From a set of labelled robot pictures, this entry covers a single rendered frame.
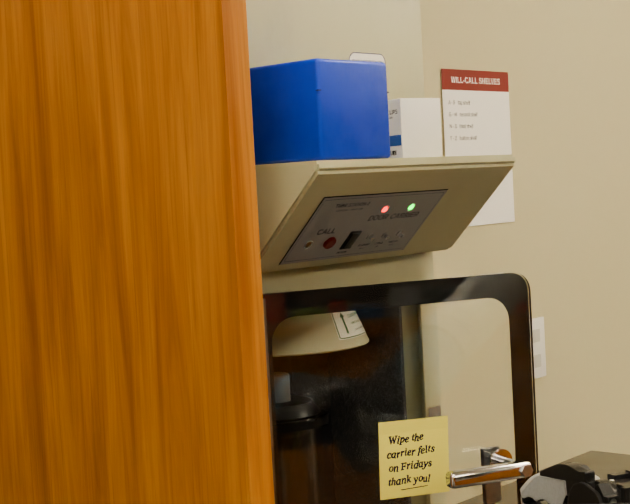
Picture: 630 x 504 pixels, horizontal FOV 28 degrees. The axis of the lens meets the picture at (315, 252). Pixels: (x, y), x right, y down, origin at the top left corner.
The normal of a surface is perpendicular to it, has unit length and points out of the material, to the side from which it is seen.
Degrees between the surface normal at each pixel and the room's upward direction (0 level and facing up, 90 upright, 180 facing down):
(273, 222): 90
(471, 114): 90
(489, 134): 90
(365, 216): 135
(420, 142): 90
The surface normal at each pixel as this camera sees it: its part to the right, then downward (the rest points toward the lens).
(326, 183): 0.57, 0.70
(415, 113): 0.53, 0.01
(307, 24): 0.75, 0.00
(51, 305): -0.66, 0.07
